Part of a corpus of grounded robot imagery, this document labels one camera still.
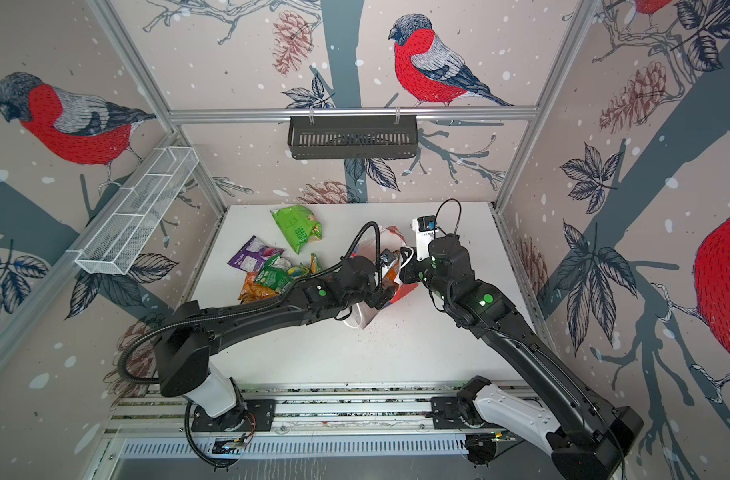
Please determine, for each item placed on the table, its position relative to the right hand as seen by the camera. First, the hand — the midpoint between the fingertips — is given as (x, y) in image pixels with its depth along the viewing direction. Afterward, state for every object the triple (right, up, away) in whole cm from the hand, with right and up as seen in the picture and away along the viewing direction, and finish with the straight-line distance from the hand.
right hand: (397, 251), depth 70 cm
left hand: (-3, -7, +9) cm, 12 cm away
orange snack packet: (-43, -14, +21) cm, 49 cm away
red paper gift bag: (-6, +2, -4) cm, 7 cm away
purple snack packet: (-48, -4, +33) cm, 58 cm away
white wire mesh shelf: (-69, +11, +9) cm, 71 cm away
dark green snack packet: (-36, -8, +23) cm, 43 cm away
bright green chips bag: (-33, +7, +37) cm, 50 cm away
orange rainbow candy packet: (-1, -5, 0) cm, 6 cm away
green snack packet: (-25, -7, +28) cm, 38 cm away
